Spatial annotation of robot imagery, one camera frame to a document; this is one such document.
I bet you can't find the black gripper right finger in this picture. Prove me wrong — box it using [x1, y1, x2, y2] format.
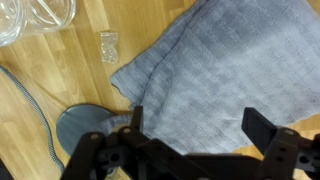
[241, 107, 320, 180]

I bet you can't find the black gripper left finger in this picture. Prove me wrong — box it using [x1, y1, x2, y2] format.
[61, 106, 208, 180]

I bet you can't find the grey striped towel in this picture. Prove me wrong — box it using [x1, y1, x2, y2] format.
[96, 0, 320, 156]

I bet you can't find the small clear plastic bag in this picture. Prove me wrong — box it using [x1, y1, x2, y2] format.
[99, 31, 120, 64]

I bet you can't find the clear plastic jar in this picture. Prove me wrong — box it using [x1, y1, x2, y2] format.
[0, 0, 77, 48]

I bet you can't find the braided lamp power cable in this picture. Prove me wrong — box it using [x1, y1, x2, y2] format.
[0, 64, 65, 174]

